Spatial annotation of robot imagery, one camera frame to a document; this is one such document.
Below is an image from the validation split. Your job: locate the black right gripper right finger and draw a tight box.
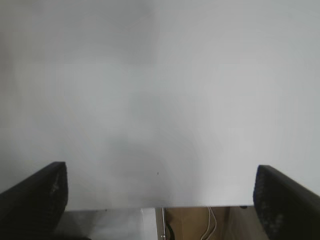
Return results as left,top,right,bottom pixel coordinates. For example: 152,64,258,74
252,164,320,240

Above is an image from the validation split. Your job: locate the white cable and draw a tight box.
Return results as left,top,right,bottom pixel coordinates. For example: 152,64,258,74
199,206,218,240

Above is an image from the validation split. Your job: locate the thick black cable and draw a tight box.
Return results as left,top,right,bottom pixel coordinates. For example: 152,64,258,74
166,221,176,240

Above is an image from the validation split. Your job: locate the metal table leg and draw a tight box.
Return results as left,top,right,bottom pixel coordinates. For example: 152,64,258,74
155,207,166,240

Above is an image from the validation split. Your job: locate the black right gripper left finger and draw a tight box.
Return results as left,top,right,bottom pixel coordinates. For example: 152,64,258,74
0,161,69,240

